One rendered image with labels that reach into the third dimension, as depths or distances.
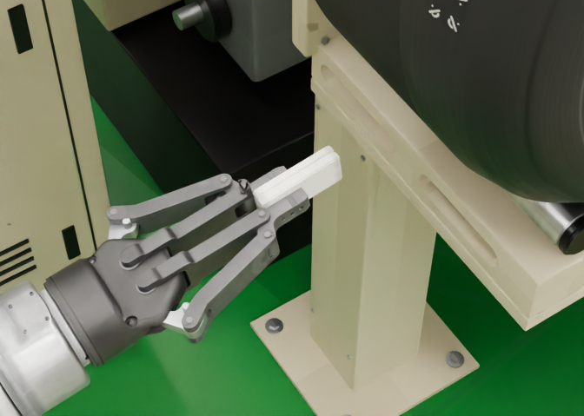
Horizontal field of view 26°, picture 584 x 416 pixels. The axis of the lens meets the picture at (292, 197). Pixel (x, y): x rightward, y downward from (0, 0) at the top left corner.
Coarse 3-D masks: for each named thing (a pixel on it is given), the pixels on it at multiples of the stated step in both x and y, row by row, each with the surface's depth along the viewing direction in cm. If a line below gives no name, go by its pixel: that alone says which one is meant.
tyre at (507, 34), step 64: (320, 0) 99; (384, 0) 86; (512, 0) 77; (576, 0) 76; (384, 64) 93; (448, 64) 83; (512, 64) 81; (576, 64) 81; (448, 128) 90; (512, 128) 86; (576, 128) 87; (512, 192) 98; (576, 192) 95
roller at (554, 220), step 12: (516, 204) 112; (528, 204) 110; (540, 204) 109; (552, 204) 108; (564, 204) 108; (576, 204) 108; (528, 216) 111; (540, 216) 109; (552, 216) 108; (564, 216) 107; (576, 216) 107; (540, 228) 110; (552, 228) 108; (564, 228) 107; (576, 228) 107; (552, 240) 109; (564, 240) 107; (576, 240) 108; (564, 252) 109; (576, 252) 109
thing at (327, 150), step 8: (320, 152) 96; (328, 152) 96; (304, 160) 96; (312, 160) 95; (296, 168) 95; (304, 168) 95; (280, 176) 95; (288, 176) 95; (264, 184) 95; (272, 184) 95; (256, 192) 94; (264, 192) 94; (256, 200) 95; (256, 208) 96
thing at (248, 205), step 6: (276, 168) 96; (282, 168) 96; (270, 174) 96; (276, 174) 96; (258, 180) 96; (264, 180) 96; (270, 180) 96; (234, 186) 96; (252, 186) 96; (258, 186) 96; (222, 192) 96; (228, 192) 96; (252, 192) 95; (252, 198) 95; (246, 204) 95; (252, 204) 96; (246, 210) 96
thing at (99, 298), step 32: (96, 256) 93; (160, 256) 93; (64, 288) 89; (96, 288) 89; (128, 288) 92; (160, 288) 91; (96, 320) 89; (128, 320) 90; (160, 320) 90; (96, 352) 89
